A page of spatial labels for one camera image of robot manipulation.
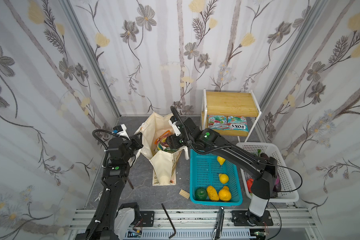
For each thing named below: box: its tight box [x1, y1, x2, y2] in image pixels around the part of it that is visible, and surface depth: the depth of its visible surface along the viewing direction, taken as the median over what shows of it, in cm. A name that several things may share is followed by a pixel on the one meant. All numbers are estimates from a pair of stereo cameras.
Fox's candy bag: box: [208, 115, 250, 132], surface depth 95 cm
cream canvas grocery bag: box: [130, 111, 190, 186], surface depth 81 cm
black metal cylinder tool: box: [212, 206, 225, 240], surface depth 73 cm
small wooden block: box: [179, 189, 190, 199], surface depth 83 cm
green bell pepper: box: [195, 187, 208, 201], surface depth 80 cm
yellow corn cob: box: [206, 185, 220, 201], surface depth 80 cm
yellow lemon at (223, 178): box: [219, 173, 229, 184], surface depth 86 cm
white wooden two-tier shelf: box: [201, 88, 262, 143], surface depth 83 cm
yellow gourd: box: [218, 185, 232, 202], surface depth 79 cm
